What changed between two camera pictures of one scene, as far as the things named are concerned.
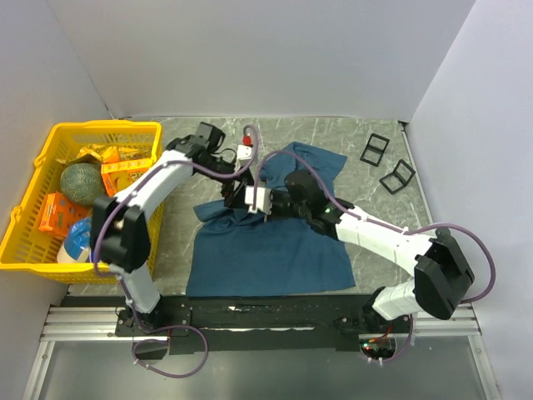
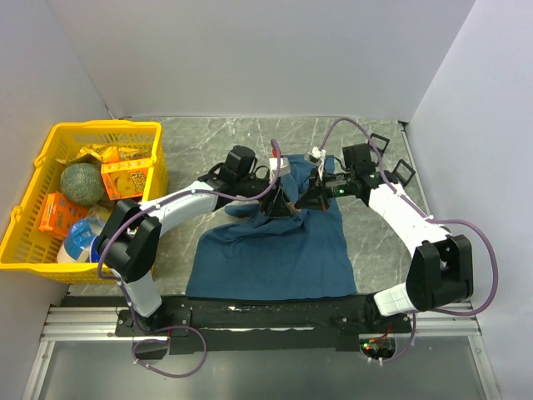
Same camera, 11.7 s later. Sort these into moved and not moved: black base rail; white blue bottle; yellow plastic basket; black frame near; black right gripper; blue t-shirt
Moved: blue t-shirt; black right gripper
Not moved: black base rail; white blue bottle; yellow plastic basket; black frame near
